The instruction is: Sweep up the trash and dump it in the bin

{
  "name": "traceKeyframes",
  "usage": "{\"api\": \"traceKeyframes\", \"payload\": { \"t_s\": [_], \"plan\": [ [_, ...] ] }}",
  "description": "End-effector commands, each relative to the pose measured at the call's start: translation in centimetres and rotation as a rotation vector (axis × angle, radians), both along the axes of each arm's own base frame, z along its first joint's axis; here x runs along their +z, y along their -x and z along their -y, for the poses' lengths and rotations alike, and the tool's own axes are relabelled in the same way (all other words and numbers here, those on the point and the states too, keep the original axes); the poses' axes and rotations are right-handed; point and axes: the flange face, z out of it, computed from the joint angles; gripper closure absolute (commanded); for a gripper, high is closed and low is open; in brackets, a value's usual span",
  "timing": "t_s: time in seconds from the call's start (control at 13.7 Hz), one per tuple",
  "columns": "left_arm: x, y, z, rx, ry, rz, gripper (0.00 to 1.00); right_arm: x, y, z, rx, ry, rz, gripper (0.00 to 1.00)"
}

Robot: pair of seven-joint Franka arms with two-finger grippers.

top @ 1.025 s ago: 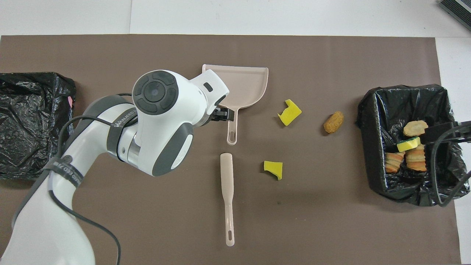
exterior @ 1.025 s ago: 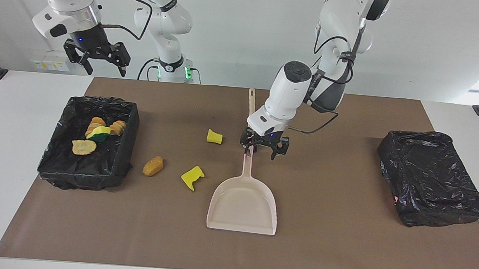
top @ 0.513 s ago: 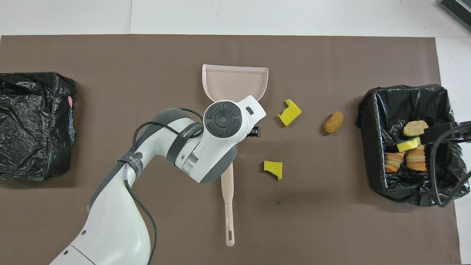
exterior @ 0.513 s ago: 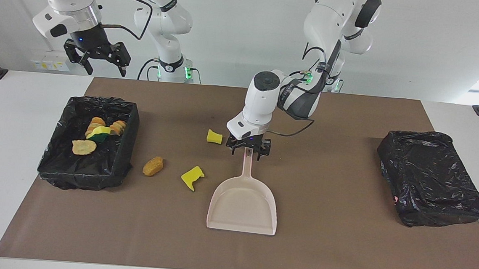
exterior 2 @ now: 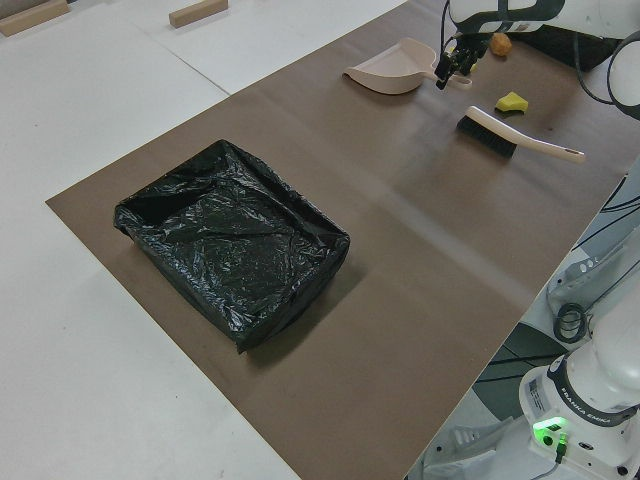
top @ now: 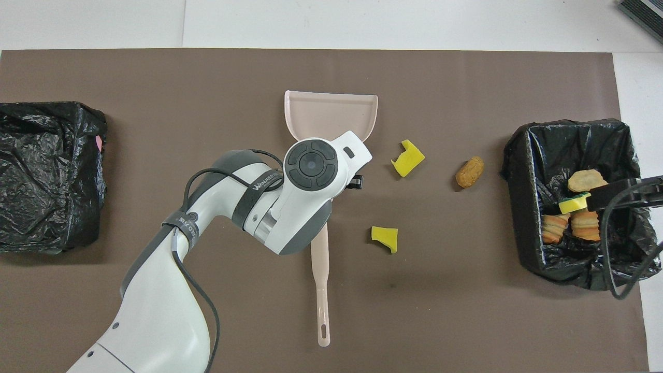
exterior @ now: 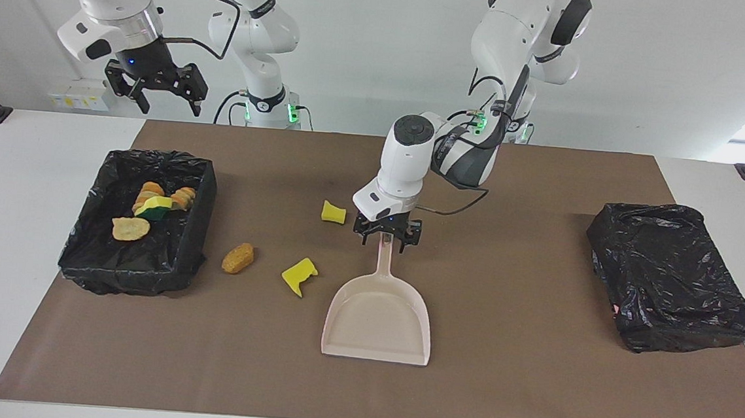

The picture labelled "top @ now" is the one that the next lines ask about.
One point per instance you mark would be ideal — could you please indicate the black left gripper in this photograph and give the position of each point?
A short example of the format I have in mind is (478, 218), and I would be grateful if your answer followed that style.
(356, 181)

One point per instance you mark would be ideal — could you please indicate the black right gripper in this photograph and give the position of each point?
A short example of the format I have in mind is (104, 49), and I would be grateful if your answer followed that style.
(647, 182)

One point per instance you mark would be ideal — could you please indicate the beige fried food piece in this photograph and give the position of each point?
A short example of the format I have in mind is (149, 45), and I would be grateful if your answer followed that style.
(585, 225)
(585, 181)
(554, 229)

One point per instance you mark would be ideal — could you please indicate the yellow sponge with green backing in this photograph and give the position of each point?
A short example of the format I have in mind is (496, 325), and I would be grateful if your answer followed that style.
(572, 204)

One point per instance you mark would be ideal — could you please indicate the beige plastic dustpan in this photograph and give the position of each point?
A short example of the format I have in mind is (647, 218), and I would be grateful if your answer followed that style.
(331, 111)

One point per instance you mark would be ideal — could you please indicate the beige hand brush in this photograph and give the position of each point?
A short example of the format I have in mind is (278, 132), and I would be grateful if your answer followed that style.
(321, 269)

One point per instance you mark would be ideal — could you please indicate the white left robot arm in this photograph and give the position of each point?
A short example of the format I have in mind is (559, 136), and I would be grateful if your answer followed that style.
(155, 311)

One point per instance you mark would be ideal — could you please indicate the open black lined trash bin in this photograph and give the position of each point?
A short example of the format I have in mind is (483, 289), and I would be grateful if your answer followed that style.
(538, 155)

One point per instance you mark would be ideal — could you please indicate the black bag covered bin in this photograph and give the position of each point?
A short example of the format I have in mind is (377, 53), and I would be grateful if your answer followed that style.
(52, 129)

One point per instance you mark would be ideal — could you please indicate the notched yellow sponge piece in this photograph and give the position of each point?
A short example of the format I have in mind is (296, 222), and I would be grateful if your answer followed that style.
(406, 161)

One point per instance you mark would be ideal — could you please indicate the small yellow sponge piece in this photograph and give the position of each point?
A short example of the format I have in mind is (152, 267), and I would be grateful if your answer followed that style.
(386, 235)

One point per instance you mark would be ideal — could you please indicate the brown fried nugget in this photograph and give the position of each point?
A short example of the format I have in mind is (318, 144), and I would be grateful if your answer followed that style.
(470, 172)

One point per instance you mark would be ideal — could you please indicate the brown table mat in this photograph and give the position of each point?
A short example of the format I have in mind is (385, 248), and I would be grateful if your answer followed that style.
(331, 67)

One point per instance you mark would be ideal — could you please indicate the grey vented device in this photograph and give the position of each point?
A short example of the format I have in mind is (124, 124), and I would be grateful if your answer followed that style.
(645, 13)

